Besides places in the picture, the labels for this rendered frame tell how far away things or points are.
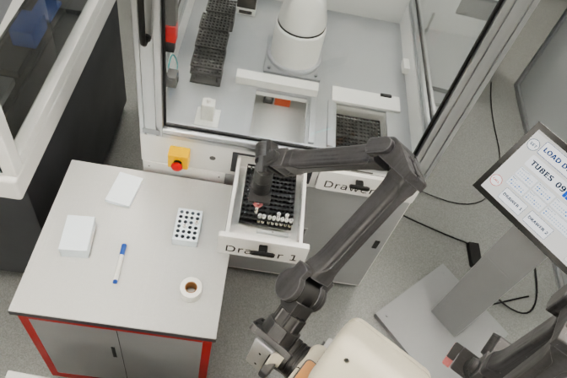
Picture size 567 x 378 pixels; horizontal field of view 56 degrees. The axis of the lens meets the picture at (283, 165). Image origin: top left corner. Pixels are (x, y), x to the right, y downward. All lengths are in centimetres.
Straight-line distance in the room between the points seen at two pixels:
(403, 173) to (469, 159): 236
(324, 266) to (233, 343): 136
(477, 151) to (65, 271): 260
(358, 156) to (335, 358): 48
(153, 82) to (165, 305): 69
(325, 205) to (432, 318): 95
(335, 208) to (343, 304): 72
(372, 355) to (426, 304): 171
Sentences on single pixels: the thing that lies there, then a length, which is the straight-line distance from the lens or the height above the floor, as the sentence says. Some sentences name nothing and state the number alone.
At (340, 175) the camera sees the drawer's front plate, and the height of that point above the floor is 92.
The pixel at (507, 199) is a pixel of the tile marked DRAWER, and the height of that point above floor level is 100.
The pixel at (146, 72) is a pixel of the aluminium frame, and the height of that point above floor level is 124.
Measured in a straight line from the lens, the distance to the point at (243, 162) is 193.
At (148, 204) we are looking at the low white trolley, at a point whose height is 76.
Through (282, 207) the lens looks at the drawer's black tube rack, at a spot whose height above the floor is 87.
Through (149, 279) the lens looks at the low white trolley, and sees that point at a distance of 179.
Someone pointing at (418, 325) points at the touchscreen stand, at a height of 4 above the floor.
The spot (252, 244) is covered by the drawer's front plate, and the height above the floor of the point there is 90.
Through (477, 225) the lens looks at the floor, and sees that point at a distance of 322.
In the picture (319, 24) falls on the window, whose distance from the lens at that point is 149.
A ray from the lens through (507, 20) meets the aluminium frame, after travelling 152.
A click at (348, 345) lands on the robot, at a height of 139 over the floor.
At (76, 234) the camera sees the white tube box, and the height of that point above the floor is 81.
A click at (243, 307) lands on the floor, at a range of 259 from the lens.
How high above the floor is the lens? 237
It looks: 51 degrees down
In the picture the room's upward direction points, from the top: 15 degrees clockwise
